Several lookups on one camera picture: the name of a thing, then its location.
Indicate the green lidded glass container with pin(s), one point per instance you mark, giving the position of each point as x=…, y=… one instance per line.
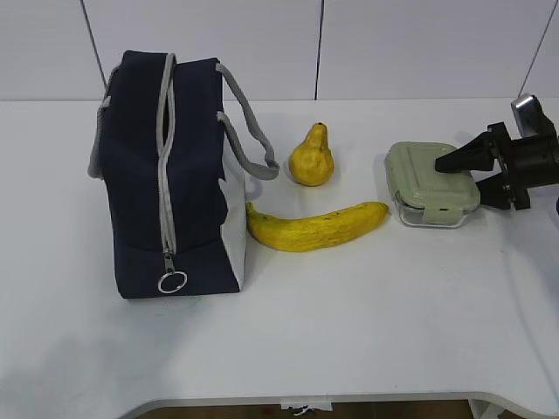
x=423, y=196

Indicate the navy blue lunch bag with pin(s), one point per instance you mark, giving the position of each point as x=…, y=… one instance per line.
x=173, y=145

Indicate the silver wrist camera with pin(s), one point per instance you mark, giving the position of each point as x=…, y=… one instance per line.
x=530, y=118

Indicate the yellow banana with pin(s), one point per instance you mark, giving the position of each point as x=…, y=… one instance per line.
x=315, y=232

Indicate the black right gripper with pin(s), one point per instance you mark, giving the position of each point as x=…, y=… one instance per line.
x=525, y=163

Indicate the white paper scrap under table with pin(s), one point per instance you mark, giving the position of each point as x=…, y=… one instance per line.
x=306, y=405

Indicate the yellow pear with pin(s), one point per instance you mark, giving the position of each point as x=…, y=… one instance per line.
x=312, y=163

